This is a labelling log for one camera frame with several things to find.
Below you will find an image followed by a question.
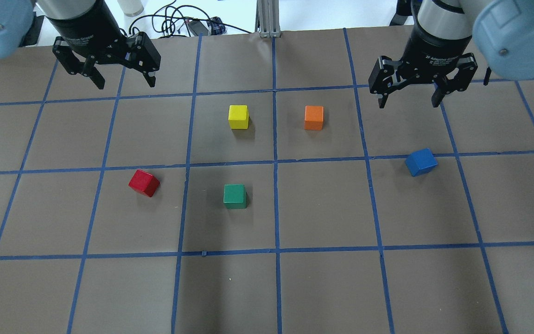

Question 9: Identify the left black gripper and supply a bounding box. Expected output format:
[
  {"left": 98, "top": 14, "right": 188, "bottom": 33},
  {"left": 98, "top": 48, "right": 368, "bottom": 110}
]
[{"left": 49, "top": 0, "right": 161, "bottom": 90}]

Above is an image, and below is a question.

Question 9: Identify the yellow wooden block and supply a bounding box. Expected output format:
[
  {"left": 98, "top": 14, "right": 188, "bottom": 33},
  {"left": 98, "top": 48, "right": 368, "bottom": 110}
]
[{"left": 228, "top": 104, "right": 250, "bottom": 129}]

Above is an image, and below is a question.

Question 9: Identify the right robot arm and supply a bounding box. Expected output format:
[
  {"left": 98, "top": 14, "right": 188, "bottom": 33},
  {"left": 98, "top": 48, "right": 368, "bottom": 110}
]
[{"left": 368, "top": 0, "right": 534, "bottom": 108}]

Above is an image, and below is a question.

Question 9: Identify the blue wooden block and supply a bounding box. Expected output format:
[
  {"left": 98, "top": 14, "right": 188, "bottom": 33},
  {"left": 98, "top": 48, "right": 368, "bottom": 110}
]
[{"left": 405, "top": 148, "right": 439, "bottom": 177}]

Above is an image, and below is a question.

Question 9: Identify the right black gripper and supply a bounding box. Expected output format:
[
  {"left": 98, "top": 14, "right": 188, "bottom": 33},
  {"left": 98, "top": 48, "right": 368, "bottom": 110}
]
[{"left": 369, "top": 24, "right": 478, "bottom": 109}]

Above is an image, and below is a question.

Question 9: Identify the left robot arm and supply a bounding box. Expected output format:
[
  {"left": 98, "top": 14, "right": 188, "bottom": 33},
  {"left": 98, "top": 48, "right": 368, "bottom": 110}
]
[{"left": 0, "top": 0, "right": 161, "bottom": 90}]

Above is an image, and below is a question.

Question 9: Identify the black power adapter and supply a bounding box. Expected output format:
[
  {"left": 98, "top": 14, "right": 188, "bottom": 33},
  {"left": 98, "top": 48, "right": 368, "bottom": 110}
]
[{"left": 185, "top": 19, "right": 210, "bottom": 36}]

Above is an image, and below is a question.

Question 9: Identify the orange wooden block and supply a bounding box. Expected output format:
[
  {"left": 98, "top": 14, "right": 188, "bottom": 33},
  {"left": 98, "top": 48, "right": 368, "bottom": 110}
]
[{"left": 304, "top": 105, "right": 324, "bottom": 131}]

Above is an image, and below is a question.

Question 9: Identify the black cable bundle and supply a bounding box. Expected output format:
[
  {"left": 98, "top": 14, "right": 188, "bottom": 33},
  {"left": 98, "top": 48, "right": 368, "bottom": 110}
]
[{"left": 128, "top": 4, "right": 254, "bottom": 38}]

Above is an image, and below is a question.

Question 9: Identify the aluminium frame post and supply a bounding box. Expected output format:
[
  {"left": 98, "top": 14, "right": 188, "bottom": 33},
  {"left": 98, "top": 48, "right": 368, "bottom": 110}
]
[{"left": 255, "top": 0, "right": 281, "bottom": 38}]

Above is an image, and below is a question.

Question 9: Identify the red wooden block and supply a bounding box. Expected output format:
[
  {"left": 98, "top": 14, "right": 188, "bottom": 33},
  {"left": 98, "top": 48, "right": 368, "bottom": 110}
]
[{"left": 128, "top": 169, "right": 160, "bottom": 198}]

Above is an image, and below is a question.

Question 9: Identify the green wooden block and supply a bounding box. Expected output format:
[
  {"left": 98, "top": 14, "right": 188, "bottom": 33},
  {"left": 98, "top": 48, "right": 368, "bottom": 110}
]
[{"left": 223, "top": 184, "right": 248, "bottom": 210}]

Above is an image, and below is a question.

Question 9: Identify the white cylindrical cup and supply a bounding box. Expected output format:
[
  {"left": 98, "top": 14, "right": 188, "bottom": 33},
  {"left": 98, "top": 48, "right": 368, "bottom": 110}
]
[{"left": 117, "top": 0, "right": 144, "bottom": 17}]

